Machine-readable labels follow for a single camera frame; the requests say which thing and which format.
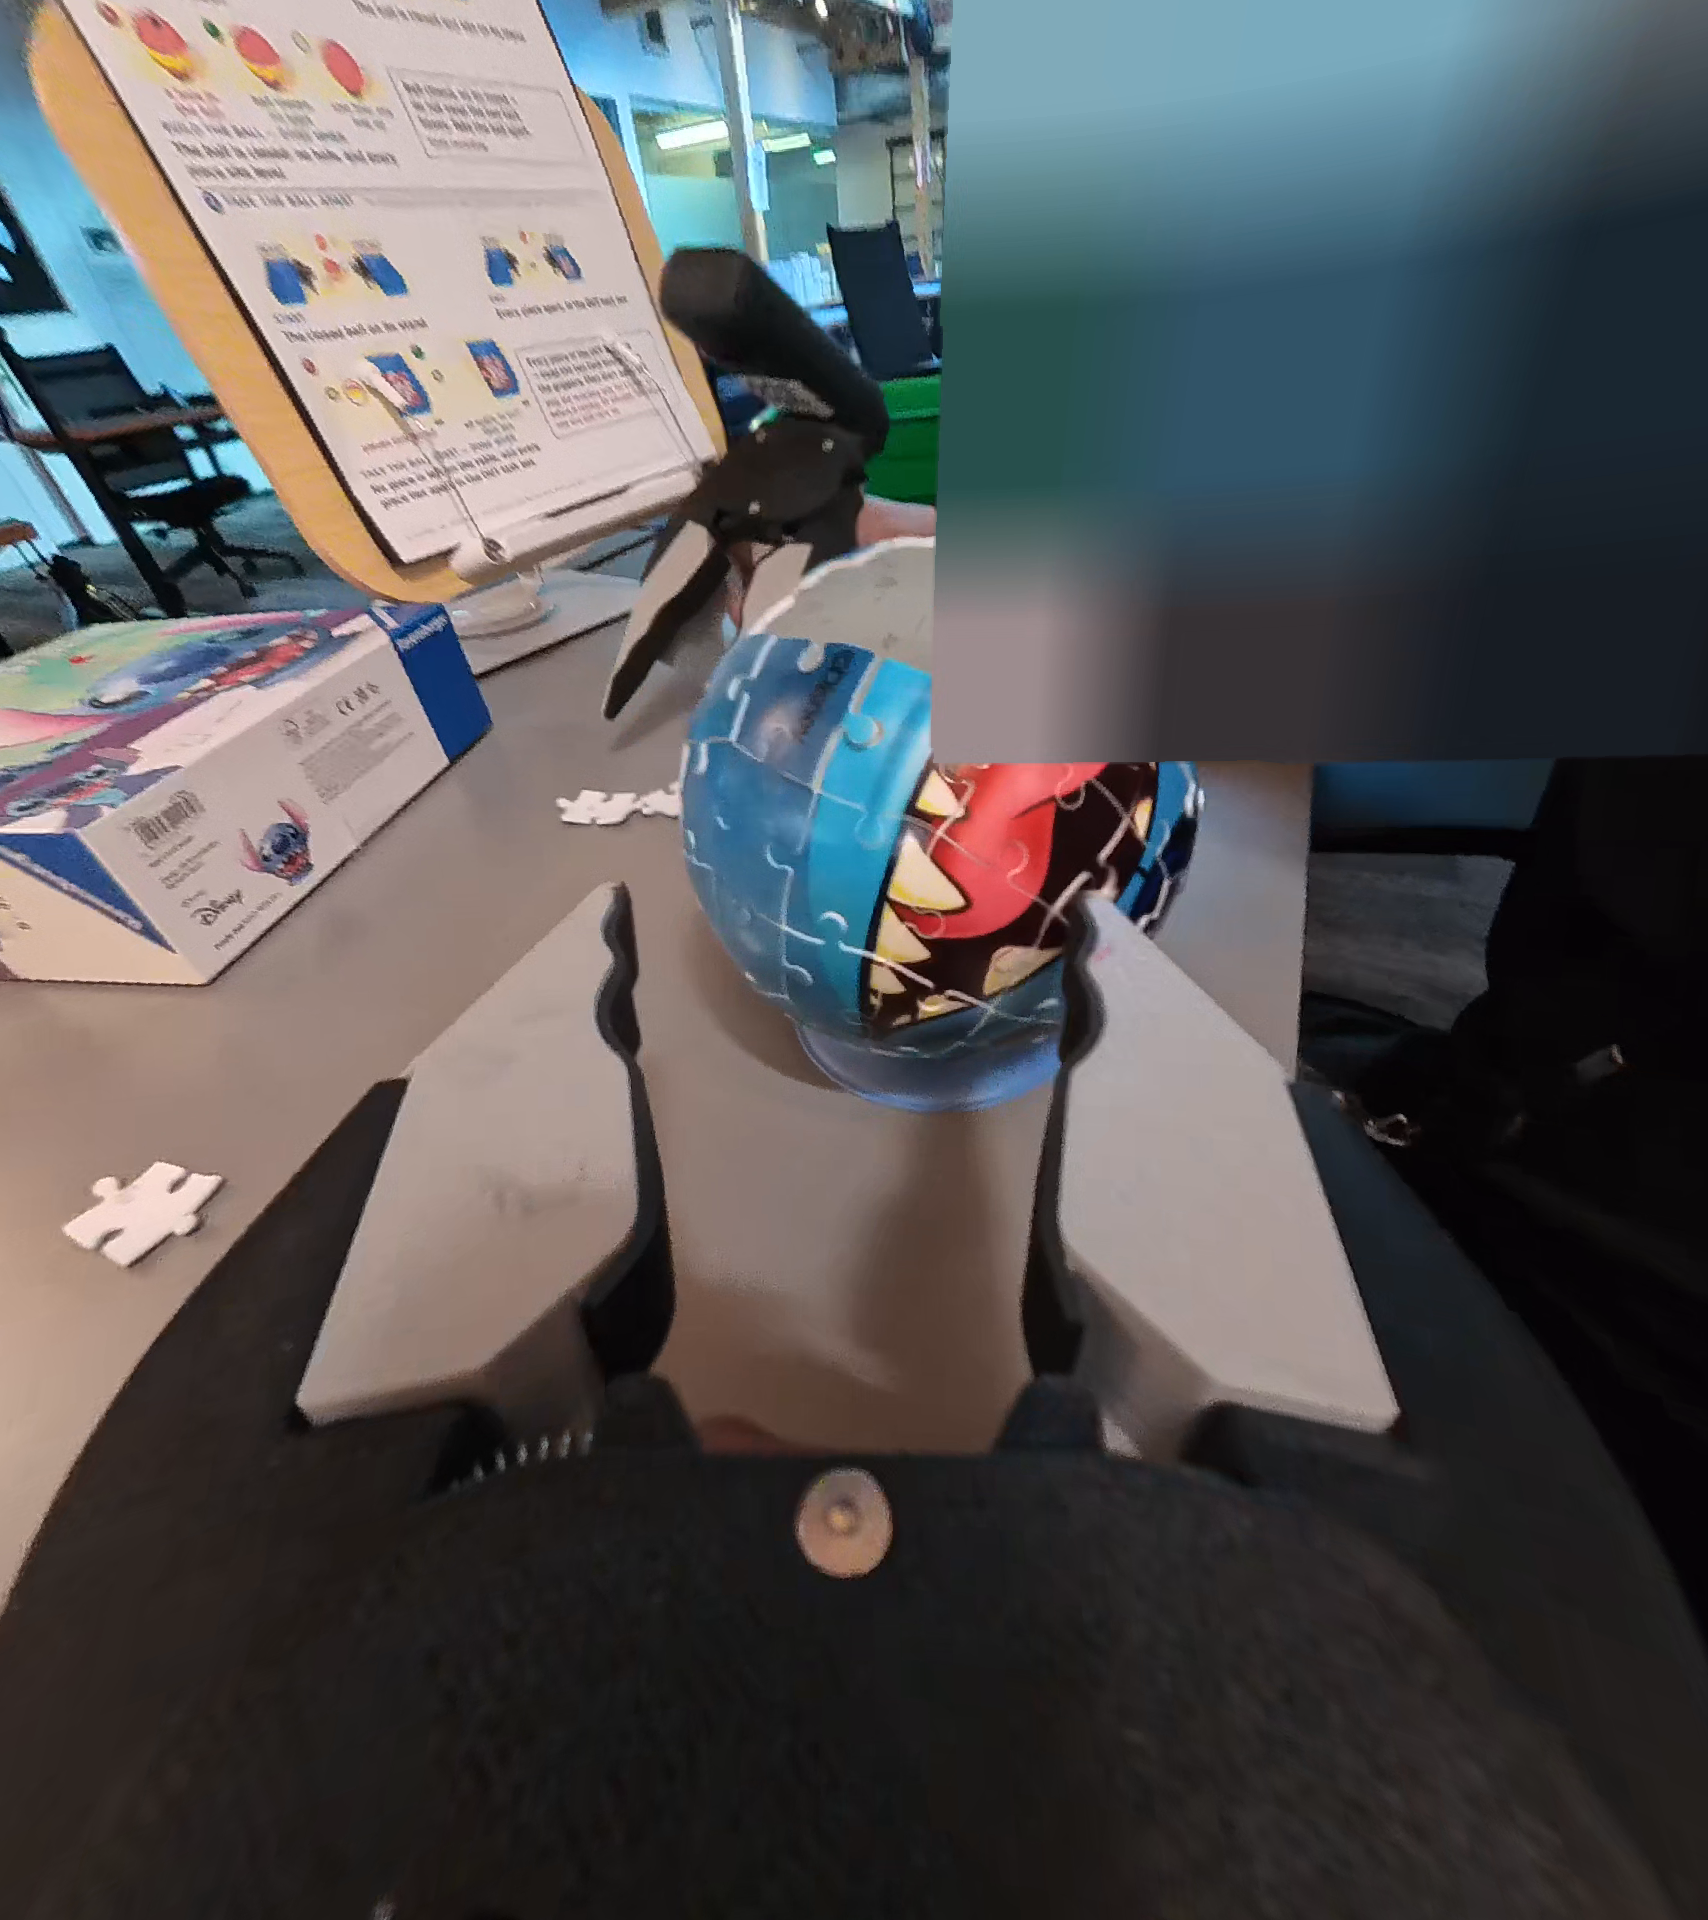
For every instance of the white and blue puzzle box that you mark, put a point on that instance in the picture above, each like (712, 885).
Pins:
(192, 782)

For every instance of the black office chair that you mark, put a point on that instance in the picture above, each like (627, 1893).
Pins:
(885, 302)
(135, 450)

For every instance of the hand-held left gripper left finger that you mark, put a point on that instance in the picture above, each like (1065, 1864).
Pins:
(495, 1201)

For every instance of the blue puzzle ball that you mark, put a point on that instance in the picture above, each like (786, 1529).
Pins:
(811, 839)

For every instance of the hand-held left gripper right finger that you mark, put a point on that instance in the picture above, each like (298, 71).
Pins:
(1200, 1201)

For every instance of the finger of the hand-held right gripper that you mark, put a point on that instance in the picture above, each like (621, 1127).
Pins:
(674, 616)
(774, 568)

